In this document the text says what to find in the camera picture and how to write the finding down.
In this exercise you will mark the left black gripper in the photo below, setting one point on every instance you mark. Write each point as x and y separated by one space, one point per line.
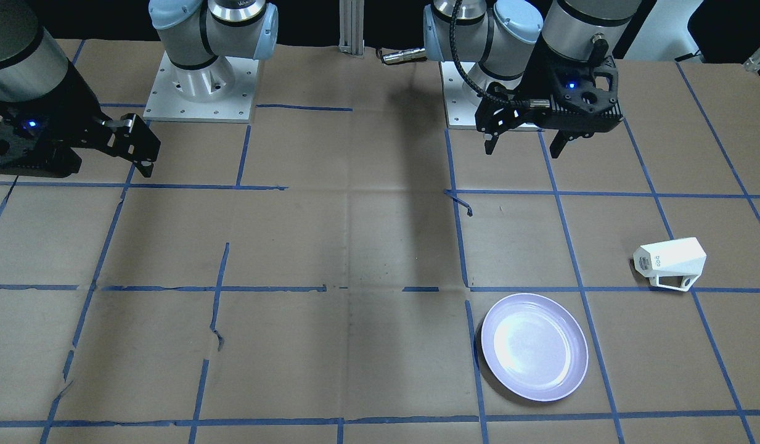
542 73

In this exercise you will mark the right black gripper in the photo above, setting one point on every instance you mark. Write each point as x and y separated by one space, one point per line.
76 110

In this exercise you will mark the white faceted cup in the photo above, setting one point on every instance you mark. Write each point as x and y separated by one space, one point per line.
674 264

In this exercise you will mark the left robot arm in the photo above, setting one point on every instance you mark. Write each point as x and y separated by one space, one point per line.
493 41

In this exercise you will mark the lavender plate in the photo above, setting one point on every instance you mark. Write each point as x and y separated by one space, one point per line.
534 347

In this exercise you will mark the silver cable connector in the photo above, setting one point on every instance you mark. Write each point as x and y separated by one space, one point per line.
412 55

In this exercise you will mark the aluminium frame post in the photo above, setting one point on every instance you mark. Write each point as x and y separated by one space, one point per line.
351 40

